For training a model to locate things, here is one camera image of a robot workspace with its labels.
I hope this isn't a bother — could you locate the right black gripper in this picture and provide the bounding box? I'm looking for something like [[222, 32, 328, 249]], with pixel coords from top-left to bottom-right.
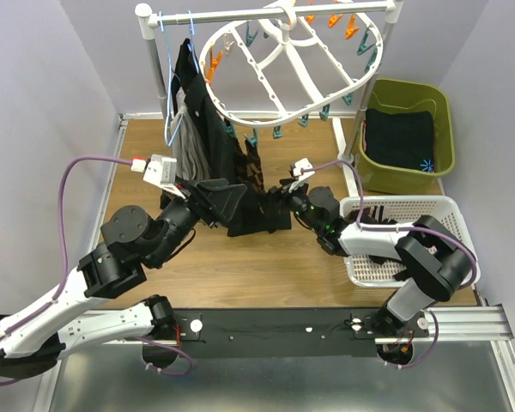
[[254, 177, 323, 234]]

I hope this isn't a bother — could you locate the white perforated basket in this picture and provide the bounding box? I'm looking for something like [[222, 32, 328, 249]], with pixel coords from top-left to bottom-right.
[[344, 195, 475, 288]]

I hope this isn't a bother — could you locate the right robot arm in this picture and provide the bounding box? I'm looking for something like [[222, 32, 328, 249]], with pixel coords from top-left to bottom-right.
[[270, 181, 477, 336]]

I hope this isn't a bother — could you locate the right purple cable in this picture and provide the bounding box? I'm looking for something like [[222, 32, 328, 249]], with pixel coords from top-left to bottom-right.
[[302, 159, 480, 370]]

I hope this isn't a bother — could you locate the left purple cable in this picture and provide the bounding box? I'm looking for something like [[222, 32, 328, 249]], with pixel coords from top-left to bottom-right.
[[0, 154, 134, 385]]

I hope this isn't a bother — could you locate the black hanging garment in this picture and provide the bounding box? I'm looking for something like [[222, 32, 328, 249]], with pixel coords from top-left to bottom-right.
[[171, 39, 292, 237]]

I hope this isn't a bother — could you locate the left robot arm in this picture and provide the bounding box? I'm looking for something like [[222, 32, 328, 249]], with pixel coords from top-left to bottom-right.
[[0, 179, 247, 386]]

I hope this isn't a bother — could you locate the aluminium frame rail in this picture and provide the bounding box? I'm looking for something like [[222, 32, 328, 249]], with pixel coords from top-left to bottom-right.
[[33, 115, 128, 411]]

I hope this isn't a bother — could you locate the white round clip hanger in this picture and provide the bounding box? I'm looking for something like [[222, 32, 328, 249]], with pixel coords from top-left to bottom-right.
[[195, 1, 402, 130]]

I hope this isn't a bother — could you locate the green laundry bin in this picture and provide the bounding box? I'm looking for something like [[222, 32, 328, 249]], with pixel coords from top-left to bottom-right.
[[354, 78, 456, 195]]

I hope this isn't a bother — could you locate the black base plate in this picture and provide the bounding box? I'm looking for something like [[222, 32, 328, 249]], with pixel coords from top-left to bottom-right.
[[173, 307, 429, 359]]

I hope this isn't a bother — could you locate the argyle brown sock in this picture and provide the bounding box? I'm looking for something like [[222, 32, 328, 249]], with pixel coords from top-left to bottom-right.
[[245, 140, 265, 193], [233, 137, 251, 184]]

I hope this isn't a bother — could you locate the purple cable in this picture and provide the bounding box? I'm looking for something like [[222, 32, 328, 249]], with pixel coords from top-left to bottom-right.
[[0, 154, 134, 385], [302, 159, 480, 370]]

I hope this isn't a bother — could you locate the white clothes rack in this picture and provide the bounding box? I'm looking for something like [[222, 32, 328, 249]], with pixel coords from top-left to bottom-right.
[[135, 1, 403, 138]]

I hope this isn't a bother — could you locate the blue wire hanger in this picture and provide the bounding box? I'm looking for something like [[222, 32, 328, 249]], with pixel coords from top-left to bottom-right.
[[160, 19, 199, 148]]

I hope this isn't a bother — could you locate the black cloth in bin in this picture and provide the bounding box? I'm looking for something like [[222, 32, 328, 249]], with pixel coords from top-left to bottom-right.
[[363, 109, 434, 173]]

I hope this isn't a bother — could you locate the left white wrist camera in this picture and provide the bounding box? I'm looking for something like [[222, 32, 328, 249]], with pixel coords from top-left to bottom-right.
[[130, 154, 185, 199]]

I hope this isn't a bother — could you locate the brown striped sock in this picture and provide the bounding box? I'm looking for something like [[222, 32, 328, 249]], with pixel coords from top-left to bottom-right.
[[367, 205, 397, 225]]

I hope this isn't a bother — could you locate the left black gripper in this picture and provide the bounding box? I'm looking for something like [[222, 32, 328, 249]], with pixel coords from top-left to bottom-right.
[[148, 175, 248, 269]]

